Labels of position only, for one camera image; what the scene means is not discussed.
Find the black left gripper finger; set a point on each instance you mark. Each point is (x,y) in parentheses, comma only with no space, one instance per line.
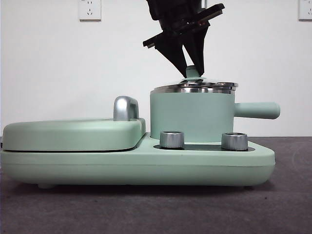
(174,51)
(200,48)

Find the glass pot lid green knob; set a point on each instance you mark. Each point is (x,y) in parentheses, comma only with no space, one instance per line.
(191,73)

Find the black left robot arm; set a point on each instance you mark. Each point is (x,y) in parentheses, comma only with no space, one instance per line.
(175,7)

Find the silver control knob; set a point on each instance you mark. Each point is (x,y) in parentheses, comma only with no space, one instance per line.
(235,142)
(171,140)

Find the mint green breakfast machine base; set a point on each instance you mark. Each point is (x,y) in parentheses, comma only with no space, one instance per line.
(146,170)

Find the white wall socket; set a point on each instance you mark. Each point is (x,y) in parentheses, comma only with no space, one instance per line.
(89,11)
(306,9)

